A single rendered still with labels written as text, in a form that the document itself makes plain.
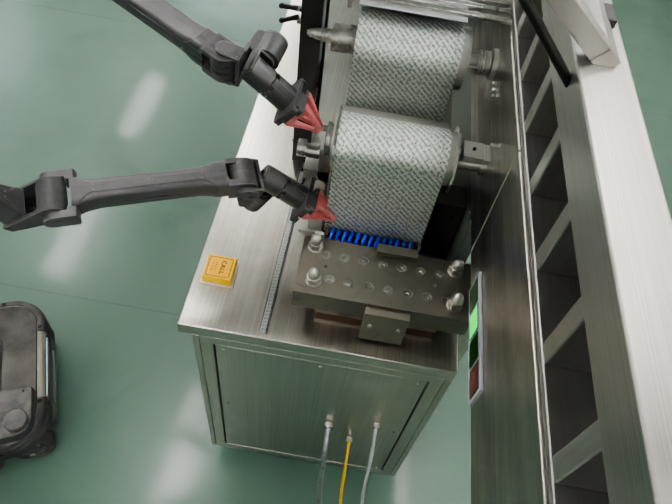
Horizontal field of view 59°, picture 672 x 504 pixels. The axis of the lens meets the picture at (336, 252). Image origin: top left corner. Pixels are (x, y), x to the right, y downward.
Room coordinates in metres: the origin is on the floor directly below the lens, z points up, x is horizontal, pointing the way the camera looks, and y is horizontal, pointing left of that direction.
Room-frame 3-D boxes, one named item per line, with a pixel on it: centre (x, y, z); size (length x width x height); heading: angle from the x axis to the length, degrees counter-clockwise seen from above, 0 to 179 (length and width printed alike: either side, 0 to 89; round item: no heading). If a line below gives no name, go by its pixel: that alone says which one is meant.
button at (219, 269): (0.82, 0.27, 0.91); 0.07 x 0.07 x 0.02; 0
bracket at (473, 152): (0.97, -0.26, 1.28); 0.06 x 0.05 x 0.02; 90
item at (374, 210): (0.91, -0.08, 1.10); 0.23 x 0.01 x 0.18; 90
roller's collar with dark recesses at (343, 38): (1.23, 0.06, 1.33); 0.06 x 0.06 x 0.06; 0
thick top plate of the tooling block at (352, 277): (0.79, -0.12, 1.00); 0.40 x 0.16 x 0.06; 90
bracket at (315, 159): (1.01, 0.08, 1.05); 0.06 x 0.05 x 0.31; 90
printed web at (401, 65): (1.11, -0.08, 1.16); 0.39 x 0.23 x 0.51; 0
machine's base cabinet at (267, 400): (1.92, -0.01, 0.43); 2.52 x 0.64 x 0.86; 0
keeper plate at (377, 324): (0.70, -0.14, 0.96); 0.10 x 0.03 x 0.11; 90
